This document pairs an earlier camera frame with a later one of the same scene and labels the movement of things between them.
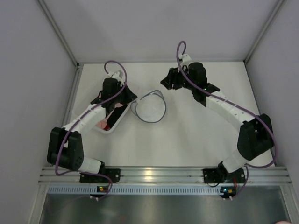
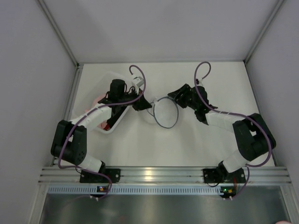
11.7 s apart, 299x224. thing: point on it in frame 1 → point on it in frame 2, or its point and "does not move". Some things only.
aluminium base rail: x=171 y=176 does not move
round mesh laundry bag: x=151 y=108 → x=165 y=111
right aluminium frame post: x=277 y=9 does not move
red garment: x=107 y=127 does not move
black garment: x=115 y=114 does not move
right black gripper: x=169 y=79 → x=186 y=96
